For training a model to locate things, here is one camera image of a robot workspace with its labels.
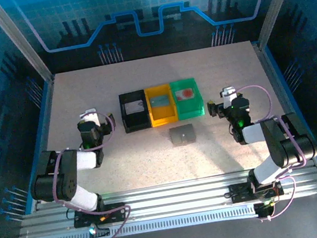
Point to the teal credit card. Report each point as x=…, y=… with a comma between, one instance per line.
x=160, y=101

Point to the blue table edge strip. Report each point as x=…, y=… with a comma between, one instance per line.
x=41, y=119

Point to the black plastic bin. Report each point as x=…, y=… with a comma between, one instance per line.
x=136, y=122

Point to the aluminium frame post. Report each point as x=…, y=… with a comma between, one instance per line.
x=20, y=41
x=278, y=0

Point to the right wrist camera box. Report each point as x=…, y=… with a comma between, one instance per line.
x=228, y=91

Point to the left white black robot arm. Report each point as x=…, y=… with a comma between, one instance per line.
x=56, y=177

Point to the yellow plastic bin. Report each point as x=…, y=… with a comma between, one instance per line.
x=162, y=115

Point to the white card with red dot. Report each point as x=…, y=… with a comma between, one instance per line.
x=184, y=94

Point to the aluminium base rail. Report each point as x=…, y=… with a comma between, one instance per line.
x=173, y=196

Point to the grey card holder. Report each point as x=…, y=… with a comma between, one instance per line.
x=183, y=139

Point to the white printed card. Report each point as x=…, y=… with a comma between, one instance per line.
x=134, y=107

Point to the small black control board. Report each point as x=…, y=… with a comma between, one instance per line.
x=99, y=233
x=263, y=209

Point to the green plastic bin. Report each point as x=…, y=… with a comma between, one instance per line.
x=190, y=108

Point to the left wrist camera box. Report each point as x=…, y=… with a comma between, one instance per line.
x=92, y=110

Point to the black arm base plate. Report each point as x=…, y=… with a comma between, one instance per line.
x=239, y=192
x=116, y=211

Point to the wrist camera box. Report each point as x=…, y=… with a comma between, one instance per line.
x=228, y=91
x=92, y=110

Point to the aluminium side rail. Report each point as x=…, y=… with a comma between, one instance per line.
x=47, y=118
x=275, y=82

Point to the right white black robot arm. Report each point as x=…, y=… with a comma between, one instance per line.
x=291, y=140

